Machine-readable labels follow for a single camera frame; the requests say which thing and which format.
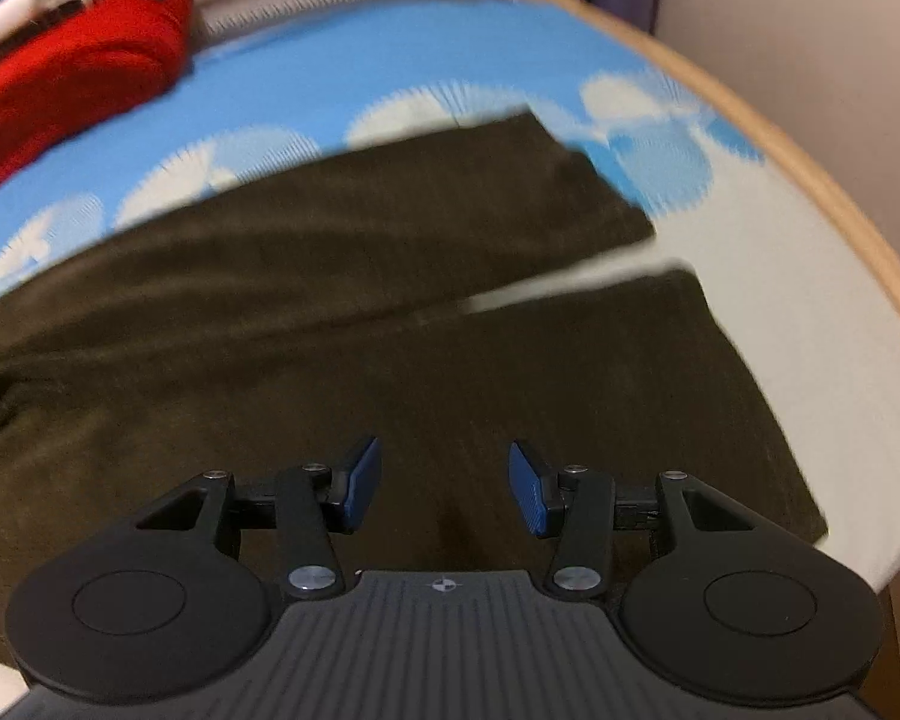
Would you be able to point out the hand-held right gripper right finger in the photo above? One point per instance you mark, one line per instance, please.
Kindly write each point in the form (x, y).
(529, 487)

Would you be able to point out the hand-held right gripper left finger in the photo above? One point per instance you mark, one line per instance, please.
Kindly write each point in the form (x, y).
(363, 484)

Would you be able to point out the blue and white printed bedsheet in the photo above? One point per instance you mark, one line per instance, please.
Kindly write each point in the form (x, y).
(435, 67)

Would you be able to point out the red knitted garment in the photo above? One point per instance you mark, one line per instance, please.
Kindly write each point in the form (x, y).
(82, 82)

